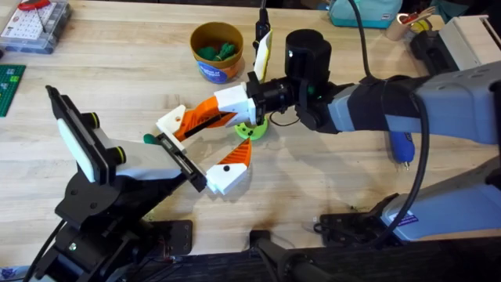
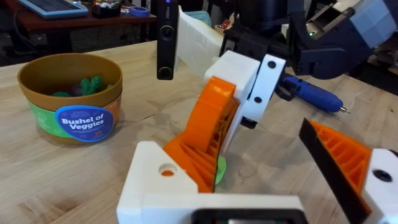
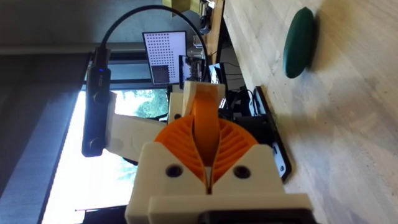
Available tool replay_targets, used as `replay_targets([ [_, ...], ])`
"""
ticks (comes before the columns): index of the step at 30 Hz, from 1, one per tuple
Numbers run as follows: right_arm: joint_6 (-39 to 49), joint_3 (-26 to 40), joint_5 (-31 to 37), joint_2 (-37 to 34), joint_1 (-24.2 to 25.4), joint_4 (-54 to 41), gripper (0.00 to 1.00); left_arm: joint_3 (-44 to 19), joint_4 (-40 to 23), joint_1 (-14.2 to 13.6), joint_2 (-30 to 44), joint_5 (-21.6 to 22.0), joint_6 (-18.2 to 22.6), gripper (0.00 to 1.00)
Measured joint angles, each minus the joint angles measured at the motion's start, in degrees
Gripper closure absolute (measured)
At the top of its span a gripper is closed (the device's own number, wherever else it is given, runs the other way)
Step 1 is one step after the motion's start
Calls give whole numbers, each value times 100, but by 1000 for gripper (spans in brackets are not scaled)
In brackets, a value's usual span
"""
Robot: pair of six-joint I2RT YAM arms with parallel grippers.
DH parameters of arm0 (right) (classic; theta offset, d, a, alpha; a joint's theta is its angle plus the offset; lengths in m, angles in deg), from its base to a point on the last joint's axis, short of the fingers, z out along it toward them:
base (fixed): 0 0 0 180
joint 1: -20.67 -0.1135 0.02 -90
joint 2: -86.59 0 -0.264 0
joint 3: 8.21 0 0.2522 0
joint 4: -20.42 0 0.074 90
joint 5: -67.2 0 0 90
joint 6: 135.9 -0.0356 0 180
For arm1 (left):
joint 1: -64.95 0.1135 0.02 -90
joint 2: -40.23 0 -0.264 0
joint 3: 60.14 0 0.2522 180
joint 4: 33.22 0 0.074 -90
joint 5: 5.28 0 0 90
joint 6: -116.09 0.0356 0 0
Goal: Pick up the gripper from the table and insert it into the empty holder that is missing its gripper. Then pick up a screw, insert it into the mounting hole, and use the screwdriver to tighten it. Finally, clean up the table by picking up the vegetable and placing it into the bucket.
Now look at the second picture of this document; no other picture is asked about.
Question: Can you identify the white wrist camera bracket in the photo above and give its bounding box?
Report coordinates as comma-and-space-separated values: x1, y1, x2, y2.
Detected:
176, 6, 225, 79

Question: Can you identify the blue edged flat keyboard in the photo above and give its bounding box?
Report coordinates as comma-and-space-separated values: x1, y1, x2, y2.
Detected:
17, 0, 90, 20

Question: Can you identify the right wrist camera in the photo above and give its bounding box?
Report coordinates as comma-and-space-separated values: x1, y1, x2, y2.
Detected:
156, 0, 180, 81

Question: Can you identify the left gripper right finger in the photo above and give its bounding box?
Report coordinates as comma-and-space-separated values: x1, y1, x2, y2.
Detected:
298, 118, 398, 224

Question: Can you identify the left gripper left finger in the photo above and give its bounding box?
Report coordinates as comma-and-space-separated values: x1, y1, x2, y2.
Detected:
116, 141, 200, 224

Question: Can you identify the green disc with holes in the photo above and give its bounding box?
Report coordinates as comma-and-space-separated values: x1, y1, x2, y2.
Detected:
214, 156, 228, 185

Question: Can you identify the black tray of small items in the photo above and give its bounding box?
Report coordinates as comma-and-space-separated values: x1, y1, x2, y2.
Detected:
91, 0, 123, 19

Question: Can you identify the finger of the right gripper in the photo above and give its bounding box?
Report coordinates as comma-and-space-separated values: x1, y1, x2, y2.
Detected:
182, 50, 261, 154

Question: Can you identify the blue tape roll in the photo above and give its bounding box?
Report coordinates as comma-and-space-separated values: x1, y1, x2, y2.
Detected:
128, 6, 152, 18

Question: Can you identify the brown toy vegetable tub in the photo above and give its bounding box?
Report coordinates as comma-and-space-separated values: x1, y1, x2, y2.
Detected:
17, 52, 124, 146

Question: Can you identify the brown wooden desk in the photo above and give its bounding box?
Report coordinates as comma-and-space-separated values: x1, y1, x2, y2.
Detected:
4, 0, 157, 32

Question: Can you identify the blue electric screwdriver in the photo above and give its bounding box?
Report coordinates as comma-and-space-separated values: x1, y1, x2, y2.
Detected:
275, 76, 351, 114

